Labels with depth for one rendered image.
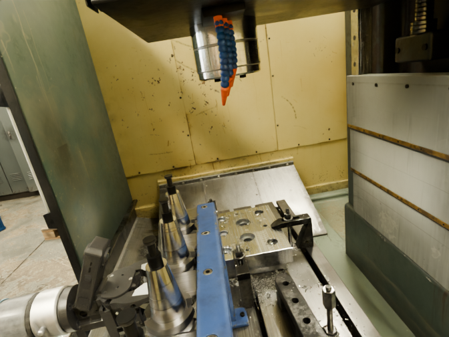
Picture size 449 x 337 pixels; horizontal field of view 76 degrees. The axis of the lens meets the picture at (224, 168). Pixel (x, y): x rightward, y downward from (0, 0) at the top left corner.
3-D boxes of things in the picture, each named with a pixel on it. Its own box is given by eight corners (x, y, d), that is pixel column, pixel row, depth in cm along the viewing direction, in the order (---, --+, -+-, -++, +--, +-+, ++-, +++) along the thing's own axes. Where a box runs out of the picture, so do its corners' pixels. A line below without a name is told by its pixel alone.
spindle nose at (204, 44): (265, 71, 64) (259, 11, 60) (195, 82, 65) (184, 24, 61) (258, 71, 79) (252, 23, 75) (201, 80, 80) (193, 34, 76)
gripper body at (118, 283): (154, 298, 53) (89, 313, 52) (140, 259, 50) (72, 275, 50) (147, 333, 46) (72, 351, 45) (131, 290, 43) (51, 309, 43)
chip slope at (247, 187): (152, 290, 129) (137, 241, 120) (167, 220, 192) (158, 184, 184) (343, 254, 132) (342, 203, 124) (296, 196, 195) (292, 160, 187)
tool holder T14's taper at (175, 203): (189, 227, 54) (182, 195, 52) (166, 231, 55) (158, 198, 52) (190, 216, 59) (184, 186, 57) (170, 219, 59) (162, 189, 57)
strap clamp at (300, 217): (275, 253, 95) (270, 213, 90) (272, 247, 98) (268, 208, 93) (313, 246, 95) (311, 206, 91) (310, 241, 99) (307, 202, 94)
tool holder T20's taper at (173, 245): (187, 263, 44) (180, 225, 42) (159, 266, 44) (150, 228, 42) (190, 247, 48) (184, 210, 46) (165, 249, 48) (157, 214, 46)
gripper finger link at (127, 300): (166, 287, 46) (118, 291, 48) (164, 279, 45) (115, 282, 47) (156, 311, 42) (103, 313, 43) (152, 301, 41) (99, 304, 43)
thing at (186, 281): (147, 307, 39) (146, 302, 39) (153, 281, 44) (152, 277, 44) (198, 297, 39) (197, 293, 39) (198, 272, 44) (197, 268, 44)
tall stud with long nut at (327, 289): (327, 338, 64) (325, 291, 60) (322, 327, 66) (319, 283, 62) (339, 335, 64) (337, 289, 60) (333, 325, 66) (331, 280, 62)
